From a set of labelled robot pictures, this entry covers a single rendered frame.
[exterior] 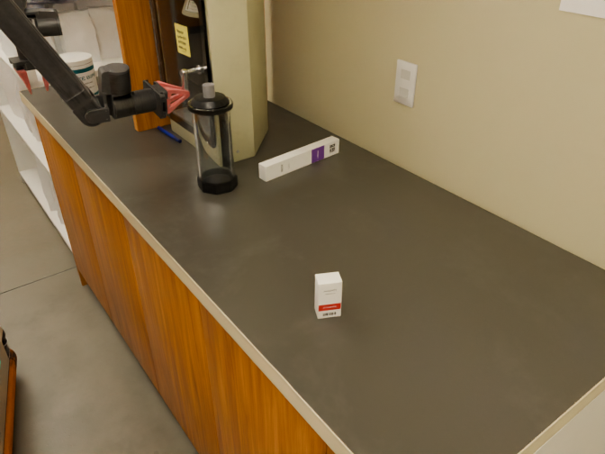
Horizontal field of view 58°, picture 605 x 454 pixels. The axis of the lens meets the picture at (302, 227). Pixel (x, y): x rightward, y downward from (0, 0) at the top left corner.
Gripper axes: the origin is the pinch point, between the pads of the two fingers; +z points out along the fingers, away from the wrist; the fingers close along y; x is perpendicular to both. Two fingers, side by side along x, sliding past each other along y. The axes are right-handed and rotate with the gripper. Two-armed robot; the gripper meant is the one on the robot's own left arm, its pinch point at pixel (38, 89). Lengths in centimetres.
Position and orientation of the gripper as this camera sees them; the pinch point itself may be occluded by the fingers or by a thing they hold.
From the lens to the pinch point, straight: 180.1
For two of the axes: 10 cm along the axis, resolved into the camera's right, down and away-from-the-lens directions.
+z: 0.0, 8.4, 5.4
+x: -6.0, -4.4, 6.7
